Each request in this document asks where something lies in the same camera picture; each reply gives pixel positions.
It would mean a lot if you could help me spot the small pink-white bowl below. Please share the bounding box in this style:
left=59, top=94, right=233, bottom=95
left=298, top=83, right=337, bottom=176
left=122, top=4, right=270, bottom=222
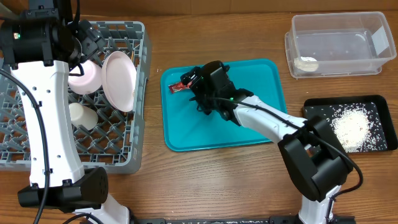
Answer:
left=68, top=60, right=102, bottom=95

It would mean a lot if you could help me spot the red snack wrapper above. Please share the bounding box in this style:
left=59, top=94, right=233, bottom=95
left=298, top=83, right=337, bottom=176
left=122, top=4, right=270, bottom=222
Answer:
left=169, top=82, right=192, bottom=94

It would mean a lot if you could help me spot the large white plate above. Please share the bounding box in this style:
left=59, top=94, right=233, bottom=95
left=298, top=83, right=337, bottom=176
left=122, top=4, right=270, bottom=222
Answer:
left=101, top=51, right=137, bottom=112

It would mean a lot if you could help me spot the white cup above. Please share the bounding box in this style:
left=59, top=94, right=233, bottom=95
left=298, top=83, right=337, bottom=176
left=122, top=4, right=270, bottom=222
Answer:
left=69, top=103, right=98, bottom=130

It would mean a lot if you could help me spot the white tissue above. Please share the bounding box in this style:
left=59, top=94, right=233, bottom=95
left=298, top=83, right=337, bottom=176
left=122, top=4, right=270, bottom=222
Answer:
left=294, top=57, right=319, bottom=72

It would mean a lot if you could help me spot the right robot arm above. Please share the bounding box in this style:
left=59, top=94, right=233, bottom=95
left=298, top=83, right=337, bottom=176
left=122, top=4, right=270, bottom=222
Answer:
left=180, top=61, right=355, bottom=223

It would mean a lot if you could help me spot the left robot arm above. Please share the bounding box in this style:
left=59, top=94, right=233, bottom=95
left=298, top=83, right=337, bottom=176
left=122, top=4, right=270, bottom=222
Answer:
left=1, top=1, right=134, bottom=223

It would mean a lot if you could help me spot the teal plastic tray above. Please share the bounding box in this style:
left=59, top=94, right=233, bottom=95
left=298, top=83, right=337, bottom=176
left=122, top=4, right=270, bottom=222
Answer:
left=160, top=58, right=287, bottom=152

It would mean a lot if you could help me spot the grey plastic dish rack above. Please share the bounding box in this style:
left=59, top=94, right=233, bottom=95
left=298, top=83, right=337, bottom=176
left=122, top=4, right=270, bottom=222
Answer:
left=1, top=21, right=152, bottom=174

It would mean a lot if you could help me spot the clear plastic bin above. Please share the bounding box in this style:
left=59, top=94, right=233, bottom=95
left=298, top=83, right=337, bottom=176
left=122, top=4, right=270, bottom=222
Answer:
left=285, top=11, right=397, bottom=78

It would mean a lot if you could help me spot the pile of white rice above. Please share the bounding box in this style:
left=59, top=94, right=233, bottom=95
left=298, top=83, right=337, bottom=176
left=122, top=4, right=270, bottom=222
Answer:
left=317, top=104, right=386, bottom=153

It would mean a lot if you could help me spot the black plastic tray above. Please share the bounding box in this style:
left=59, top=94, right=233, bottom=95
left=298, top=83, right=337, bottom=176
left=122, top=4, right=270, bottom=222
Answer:
left=303, top=95, right=397, bottom=153

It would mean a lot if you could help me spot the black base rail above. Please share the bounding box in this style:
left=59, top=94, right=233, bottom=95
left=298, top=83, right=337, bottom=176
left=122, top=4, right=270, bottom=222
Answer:
left=80, top=215, right=357, bottom=224

